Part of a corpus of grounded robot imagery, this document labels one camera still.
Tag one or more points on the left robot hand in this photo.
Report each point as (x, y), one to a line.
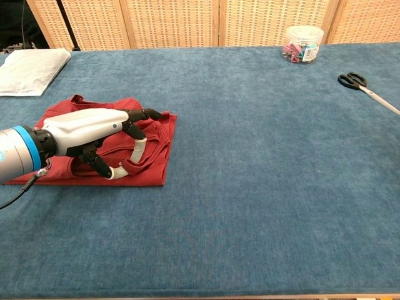
(84, 128)

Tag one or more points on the red t-shirt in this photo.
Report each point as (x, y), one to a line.
(150, 175)

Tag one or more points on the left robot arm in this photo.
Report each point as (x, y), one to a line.
(15, 153)

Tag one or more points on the white frosted zip bag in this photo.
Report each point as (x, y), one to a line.
(28, 72)

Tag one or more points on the woven wooden folding screen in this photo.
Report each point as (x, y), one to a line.
(172, 22)

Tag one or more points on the blue table cover cloth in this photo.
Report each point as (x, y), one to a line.
(250, 187)

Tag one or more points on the clear jar of binder clips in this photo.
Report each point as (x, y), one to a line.
(302, 43)

